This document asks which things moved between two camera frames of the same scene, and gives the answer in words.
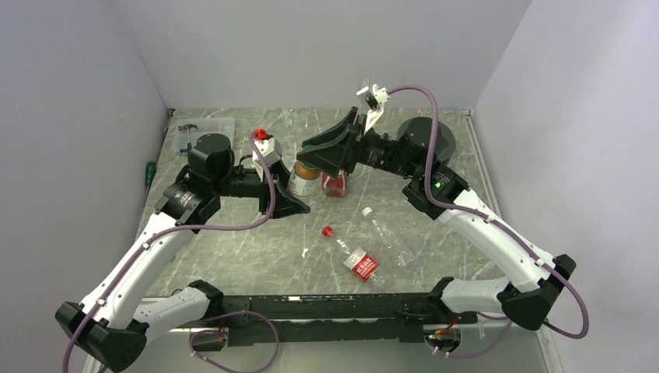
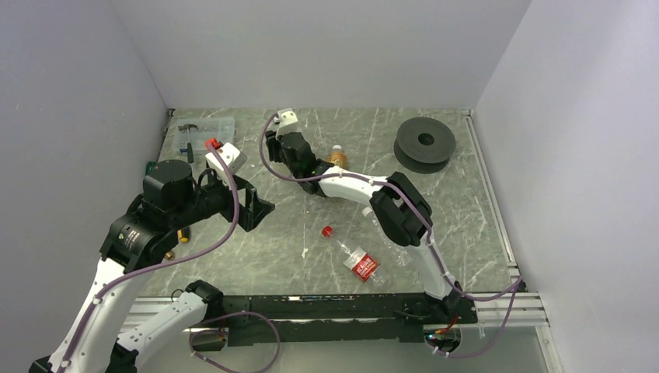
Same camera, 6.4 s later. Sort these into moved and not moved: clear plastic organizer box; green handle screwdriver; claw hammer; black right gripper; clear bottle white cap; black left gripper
Moved: black left gripper; black right gripper
Not moved: clear plastic organizer box; claw hammer; green handle screwdriver; clear bottle white cap
